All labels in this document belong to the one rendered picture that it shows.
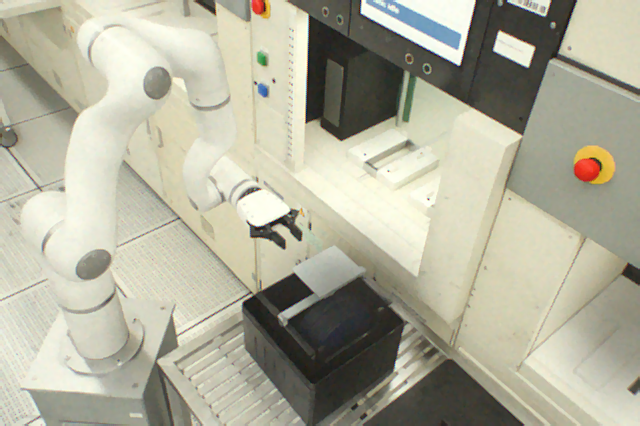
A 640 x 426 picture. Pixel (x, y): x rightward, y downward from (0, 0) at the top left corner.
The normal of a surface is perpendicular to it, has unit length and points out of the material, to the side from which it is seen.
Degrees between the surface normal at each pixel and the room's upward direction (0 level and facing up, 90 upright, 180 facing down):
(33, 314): 0
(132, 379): 0
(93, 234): 62
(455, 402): 0
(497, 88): 90
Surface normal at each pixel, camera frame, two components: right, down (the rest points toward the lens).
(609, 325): 0.05, -0.73
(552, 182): -0.76, 0.41
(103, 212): 0.87, 0.12
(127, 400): -0.07, 0.67
